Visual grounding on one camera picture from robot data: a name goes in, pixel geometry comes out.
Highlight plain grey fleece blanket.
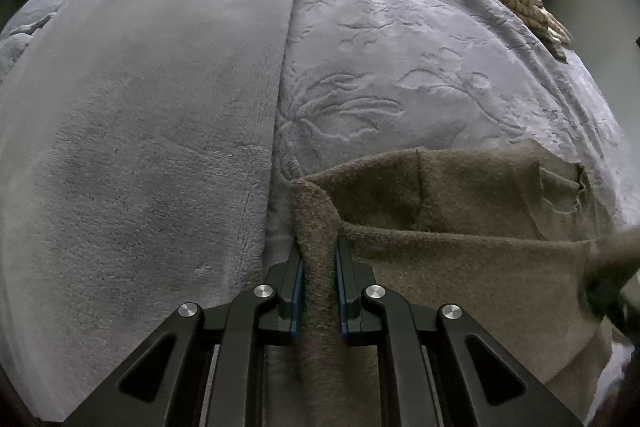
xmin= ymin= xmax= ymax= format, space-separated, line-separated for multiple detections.
xmin=0 ymin=0 xmax=328 ymax=423

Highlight brown knit garment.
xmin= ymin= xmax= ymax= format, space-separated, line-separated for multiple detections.
xmin=260 ymin=142 xmax=640 ymax=427

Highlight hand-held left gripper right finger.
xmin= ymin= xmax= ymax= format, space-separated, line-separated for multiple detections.
xmin=333 ymin=234 xmax=586 ymax=427

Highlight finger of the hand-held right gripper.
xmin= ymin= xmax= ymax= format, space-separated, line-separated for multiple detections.
xmin=587 ymin=279 xmax=638 ymax=335

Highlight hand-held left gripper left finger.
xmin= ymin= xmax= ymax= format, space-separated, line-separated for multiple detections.
xmin=62 ymin=249 xmax=306 ymax=427

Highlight embossed grey blanket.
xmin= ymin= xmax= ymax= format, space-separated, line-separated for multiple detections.
xmin=262 ymin=0 xmax=640 ymax=258

